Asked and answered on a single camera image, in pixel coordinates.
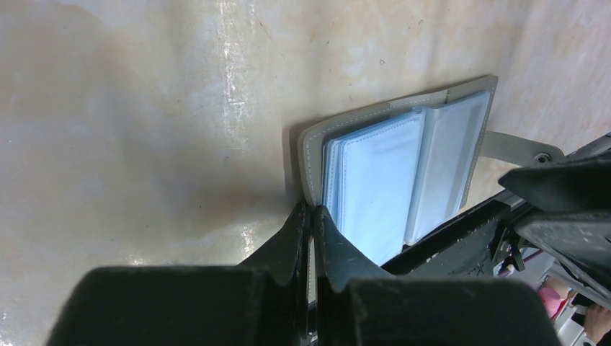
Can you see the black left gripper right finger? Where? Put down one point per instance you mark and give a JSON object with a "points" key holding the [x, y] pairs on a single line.
{"points": [[359, 303]]}

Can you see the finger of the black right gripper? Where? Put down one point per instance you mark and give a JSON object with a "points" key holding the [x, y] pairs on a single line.
{"points": [[570, 186], [581, 244]]}

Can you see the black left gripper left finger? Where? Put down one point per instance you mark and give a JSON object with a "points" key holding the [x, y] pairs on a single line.
{"points": [[260, 301]]}

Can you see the grey card holder wallet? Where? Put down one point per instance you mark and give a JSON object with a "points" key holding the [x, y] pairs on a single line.
{"points": [[390, 173]]}

